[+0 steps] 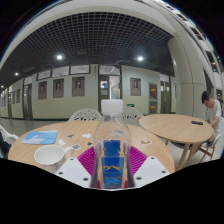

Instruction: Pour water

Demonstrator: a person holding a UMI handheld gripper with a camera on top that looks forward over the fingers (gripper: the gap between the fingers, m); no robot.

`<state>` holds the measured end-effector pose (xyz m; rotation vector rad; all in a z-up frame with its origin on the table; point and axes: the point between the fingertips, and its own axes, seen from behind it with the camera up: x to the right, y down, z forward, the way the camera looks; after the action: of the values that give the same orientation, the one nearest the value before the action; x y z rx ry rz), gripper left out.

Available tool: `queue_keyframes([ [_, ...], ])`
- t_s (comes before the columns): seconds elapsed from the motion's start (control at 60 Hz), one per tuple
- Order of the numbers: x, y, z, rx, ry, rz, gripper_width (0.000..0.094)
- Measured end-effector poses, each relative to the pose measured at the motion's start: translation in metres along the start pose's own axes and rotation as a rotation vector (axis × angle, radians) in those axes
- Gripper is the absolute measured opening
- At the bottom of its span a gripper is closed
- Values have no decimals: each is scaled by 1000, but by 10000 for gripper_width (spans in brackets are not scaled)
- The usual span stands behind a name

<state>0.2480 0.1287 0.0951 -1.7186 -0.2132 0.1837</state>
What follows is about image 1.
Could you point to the white mug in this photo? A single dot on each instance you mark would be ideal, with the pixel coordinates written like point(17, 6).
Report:
point(50, 156)

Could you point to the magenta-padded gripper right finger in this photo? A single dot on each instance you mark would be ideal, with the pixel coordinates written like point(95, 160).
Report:
point(151, 171)

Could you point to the dark-framed glass door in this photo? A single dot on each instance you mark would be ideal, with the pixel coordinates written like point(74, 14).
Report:
point(109, 91)

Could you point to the wooden folding chair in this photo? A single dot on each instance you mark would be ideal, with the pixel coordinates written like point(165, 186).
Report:
point(208, 150)

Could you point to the white lattice-back chair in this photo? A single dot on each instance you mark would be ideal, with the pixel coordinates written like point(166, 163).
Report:
point(132, 115)
point(85, 114)

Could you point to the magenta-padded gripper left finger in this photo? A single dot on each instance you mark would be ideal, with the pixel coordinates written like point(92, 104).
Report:
point(71, 171)

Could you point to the clear blue-labelled water bottle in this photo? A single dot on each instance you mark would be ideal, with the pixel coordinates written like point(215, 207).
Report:
point(111, 133)

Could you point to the black bag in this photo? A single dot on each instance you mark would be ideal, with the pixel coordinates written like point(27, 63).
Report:
point(4, 146)

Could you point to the round wooden side table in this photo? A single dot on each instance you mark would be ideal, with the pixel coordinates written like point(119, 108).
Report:
point(173, 126)

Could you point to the person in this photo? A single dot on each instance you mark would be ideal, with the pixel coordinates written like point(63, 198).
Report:
point(213, 113)

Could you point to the black phone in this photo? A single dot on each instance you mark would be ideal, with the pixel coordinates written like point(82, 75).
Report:
point(197, 123)

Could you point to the framed wall portraits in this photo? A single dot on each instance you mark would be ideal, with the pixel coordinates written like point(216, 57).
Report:
point(78, 86)

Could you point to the round ceiling lights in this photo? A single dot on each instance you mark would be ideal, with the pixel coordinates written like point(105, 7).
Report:
point(59, 57)

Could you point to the light blue paper booklet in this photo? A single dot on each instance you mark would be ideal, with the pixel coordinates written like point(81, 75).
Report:
point(40, 137)

